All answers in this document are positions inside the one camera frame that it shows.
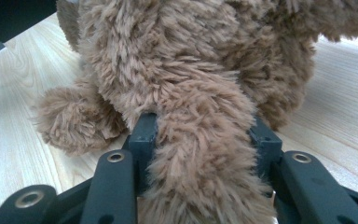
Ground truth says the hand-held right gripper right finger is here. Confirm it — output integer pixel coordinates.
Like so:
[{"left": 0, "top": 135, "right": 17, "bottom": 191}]
[{"left": 249, "top": 115, "right": 283, "bottom": 188}]

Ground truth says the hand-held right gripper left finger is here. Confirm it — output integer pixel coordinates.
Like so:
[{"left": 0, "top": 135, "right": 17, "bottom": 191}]
[{"left": 122, "top": 112, "right": 159, "bottom": 197}]

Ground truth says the brown teddy bear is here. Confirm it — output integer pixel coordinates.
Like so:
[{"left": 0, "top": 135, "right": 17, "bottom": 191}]
[{"left": 32, "top": 0, "right": 358, "bottom": 224}]

